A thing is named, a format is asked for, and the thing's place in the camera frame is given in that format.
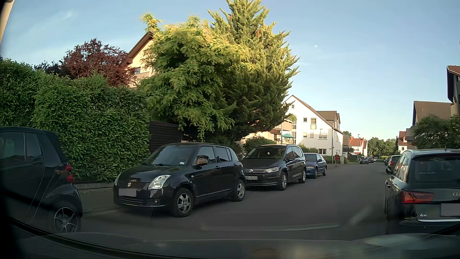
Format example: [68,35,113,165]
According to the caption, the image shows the dark grey estate car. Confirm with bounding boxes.
[384,148,460,235]

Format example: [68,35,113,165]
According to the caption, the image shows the car's own bonnet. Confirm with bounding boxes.
[11,219,460,259]

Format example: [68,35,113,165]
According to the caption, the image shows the green bush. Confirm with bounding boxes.
[242,136,277,154]

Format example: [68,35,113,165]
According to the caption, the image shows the tall green hedge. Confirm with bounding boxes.
[0,59,151,182]

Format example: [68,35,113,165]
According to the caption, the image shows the red-leaved tree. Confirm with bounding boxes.
[34,38,137,88]

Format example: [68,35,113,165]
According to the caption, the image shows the house with red roof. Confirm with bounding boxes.
[349,136,368,157]

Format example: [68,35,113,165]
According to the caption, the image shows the large yellow-green tree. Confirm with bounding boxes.
[138,13,252,142]

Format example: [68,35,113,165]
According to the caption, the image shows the dark wooden fence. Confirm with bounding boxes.
[148,120,183,153]

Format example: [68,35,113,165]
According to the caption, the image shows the green tree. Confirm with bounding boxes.
[412,115,460,150]

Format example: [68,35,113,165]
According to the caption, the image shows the blue car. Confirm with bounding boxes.
[304,153,328,179]

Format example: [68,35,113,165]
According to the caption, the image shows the grey asphalt road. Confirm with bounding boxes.
[81,162,390,241]

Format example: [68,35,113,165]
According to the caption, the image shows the white house with brown roof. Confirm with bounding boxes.
[282,95,344,157]

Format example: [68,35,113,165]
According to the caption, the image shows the tall conifer tree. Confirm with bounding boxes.
[207,0,300,144]

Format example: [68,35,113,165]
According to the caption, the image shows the lamp post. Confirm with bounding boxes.
[330,114,335,164]

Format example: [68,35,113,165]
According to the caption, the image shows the beige house with brown roof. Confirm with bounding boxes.
[122,31,155,88]

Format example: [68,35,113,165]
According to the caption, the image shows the dark grey minivan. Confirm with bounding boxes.
[241,144,307,191]

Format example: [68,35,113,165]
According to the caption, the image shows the brown-roofed house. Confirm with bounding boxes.
[405,65,460,150]

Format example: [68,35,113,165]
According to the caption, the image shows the group of trees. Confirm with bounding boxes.
[367,137,399,157]

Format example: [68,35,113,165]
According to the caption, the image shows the black hatchback car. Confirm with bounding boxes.
[114,142,247,218]

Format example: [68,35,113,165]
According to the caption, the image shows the black small city car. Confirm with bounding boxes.
[0,126,83,234]

